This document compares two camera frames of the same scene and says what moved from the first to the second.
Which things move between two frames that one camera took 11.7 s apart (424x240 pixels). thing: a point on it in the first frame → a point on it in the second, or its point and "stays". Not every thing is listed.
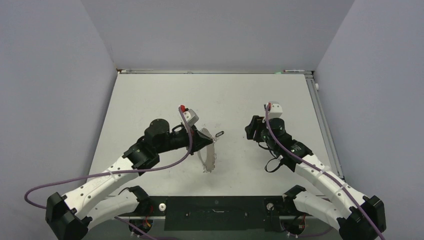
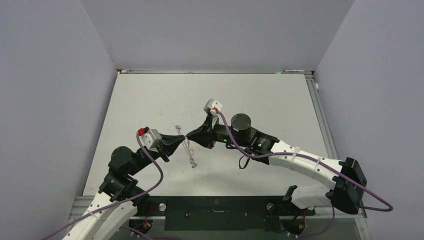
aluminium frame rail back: x=207 y=71 stays
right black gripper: x=254 y=129 → x=204 y=135
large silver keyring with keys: x=209 y=166 → x=186 y=144
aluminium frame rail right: x=324 y=126 stays
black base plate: x=220 y=213 stays
